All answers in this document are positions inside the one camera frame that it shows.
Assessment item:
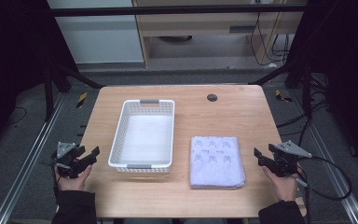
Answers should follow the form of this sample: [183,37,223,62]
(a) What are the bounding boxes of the black metal stand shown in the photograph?
[249,57,327,119]
[42,59,105,123]

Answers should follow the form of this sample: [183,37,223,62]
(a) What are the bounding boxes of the yellow black striped tape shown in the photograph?
[274,89,294,104]
[76,91,89,109]

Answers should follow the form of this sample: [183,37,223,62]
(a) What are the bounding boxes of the aluminium floor rail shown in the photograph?
[292,90,358,224]
[0,92,67,224]

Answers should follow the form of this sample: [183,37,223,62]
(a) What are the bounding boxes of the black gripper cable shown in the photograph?
[294,155,353,224]

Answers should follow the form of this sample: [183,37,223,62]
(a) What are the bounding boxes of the black floor cables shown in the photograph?
[275,90,334,147]

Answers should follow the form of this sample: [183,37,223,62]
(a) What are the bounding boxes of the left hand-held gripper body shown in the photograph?
[50,141,87,180]

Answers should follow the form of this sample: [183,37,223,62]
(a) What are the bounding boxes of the black curtain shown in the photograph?
[287,0,358,174]
[0,0,78,157]

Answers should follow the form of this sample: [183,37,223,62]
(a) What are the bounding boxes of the person's left hand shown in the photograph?
[53,163,93,192]

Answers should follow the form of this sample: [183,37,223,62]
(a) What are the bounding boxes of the person's right hand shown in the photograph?
[260,165,304,203]

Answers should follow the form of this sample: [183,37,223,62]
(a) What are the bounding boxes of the white cabinet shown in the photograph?
[46,0,145,65]

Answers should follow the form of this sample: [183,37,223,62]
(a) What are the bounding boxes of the light wooden desk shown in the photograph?
[131,0,310,67]

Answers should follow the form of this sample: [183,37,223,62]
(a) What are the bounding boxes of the black horizontal frame bar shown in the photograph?
[49,4,308,18]

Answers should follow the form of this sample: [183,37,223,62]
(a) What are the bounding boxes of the folded light purple towel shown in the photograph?
[188,135,247,190]

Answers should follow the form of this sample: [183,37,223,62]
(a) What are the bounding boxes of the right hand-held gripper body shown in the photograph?
[268,140,313,178]

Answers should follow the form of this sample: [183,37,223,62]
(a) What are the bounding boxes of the white plastic basket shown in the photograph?
[107,98,176,175]

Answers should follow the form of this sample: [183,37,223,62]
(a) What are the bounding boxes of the thin black floor cable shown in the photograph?
[5,106,28,127]

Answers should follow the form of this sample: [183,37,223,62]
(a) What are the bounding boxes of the black hanging cables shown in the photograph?
[249,12,293,67]

